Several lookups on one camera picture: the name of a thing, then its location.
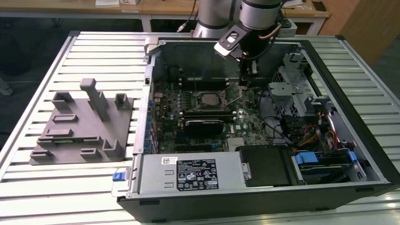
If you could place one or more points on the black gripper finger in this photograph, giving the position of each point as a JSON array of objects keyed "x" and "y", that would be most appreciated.
[
  {"x": 255, "y": 68},
  {"x": 246, "y": 75}
]

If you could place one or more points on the silver square CPU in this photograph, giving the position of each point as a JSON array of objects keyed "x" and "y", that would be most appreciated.
[{"x": 210, "y": 99}]

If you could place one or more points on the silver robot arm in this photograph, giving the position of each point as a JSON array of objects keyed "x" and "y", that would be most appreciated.
[{"x": 259, "y": 14}]

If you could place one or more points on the black CPU socket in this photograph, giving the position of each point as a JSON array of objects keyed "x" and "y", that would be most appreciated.
[{"x": 198, "y": 103}]

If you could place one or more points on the black RAM slot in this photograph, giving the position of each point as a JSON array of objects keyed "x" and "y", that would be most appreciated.
[
  {"x": 206, "y": 118},
  {"x": 210, "y": 81},
  {"x": 206, "y": 113},
  {"x": 210, "y": 86}
]

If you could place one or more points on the silver metal drive cage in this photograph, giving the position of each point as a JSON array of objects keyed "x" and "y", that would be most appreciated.
[{"x": 291, "y": 89}]

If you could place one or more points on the green motherboard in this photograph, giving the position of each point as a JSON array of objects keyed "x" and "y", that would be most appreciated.
[{"x": 250, "y": 110}]

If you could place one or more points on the small black graphics card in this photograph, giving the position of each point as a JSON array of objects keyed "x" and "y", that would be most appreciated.
[{"x": 203, "y": 127}]

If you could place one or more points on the black device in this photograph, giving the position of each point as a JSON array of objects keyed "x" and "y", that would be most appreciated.
[{"x": 319, "y": 5}]

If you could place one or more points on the small silver heat sink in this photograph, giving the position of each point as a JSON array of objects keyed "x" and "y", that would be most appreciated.
[{"x": 237, "y": 143}]

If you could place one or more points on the black expansion slot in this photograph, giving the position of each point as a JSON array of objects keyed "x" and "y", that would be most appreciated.
[{"x": 194, "y": 147}]

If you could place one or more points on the wooden cabinet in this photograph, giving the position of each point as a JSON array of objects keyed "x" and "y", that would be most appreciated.
[{"x": 369, "y": 23}]

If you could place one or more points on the black plastic shroud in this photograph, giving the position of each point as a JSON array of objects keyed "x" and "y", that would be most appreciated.
[{"x": 266, "y": 166}]

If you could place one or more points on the blue disk carrier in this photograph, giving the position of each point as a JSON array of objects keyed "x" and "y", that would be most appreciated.
[{"x": 306, "y": 158}]

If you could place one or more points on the white QR code sticker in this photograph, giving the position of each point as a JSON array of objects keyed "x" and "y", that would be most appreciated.
[{"x": 170, "y": 160}]

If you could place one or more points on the small white box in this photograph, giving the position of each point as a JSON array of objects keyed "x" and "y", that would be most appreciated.
[{"x": 130, "y": 2}]

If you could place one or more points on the black power supply label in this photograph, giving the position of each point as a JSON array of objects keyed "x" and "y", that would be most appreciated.
[{"x": 197, "y": 174}]

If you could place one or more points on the silver power supply unit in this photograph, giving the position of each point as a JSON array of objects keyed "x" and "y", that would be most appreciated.
[{"x": 150, "y": 173}]

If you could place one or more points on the grey parts rack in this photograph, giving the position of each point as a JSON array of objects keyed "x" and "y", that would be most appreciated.
[{"x": 94, "y": 131}]

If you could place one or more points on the black open PC case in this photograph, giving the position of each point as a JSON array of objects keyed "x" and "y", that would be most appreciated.
[{"x": 219, "y": 206}]

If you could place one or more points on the blue case latch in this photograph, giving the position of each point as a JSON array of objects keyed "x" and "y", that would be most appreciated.
[{"x": 119, "y": 176}]

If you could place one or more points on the grey chair leg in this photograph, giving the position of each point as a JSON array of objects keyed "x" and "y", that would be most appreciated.
[{"x": 6, "y": 90}]

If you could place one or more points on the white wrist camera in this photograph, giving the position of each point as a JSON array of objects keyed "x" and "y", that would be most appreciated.
[{"x": 223, "y": 49}]

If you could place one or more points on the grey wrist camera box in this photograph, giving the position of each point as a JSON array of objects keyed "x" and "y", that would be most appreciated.
[{"x": 289, "y": 29}]

